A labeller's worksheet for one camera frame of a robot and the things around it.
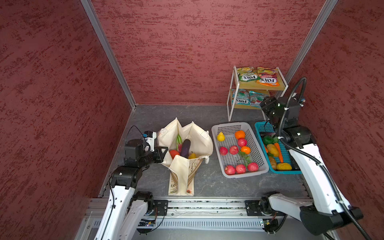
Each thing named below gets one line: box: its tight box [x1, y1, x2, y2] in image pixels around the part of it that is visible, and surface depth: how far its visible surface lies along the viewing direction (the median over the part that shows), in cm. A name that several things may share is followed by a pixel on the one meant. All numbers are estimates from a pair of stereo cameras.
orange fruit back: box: [235, 130, 246, 140], surface depth 99 cm
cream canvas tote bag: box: [157, 117, 214, 197], surface depth 78 cm
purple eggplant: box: [180, 139, 191, 159], surface depth 86 cm
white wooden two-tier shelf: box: [227, 65, 289, 122], surface depth 91 cm
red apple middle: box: [229, 145, 239, 155], surface depth 93 cm
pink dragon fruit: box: [176, 134, 183, 155], surface depth 91 cm
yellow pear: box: [217, 131, 226, 142], surface depth 99 cm
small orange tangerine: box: [240, 146, 251, 155], surface depth 92 cm
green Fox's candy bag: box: [236, 66, 261, 83], surface depth 91 cm
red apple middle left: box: [219, 146, 229, 156], surface depth 93 cm
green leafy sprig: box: [238, 150, 252, 168], surface depth 92 cm
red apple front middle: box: [235, 164, 246, 174], surface depth 84 cm
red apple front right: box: [247, 162, 259, 172], surface depth 85 cm
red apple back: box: [238, 138, 248, 147], surface depth 96 cm
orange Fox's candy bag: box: [256, 67, 280, 87], surface depth 89 cm
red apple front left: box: [224, 165, 236, 176], surface depth 83 cm
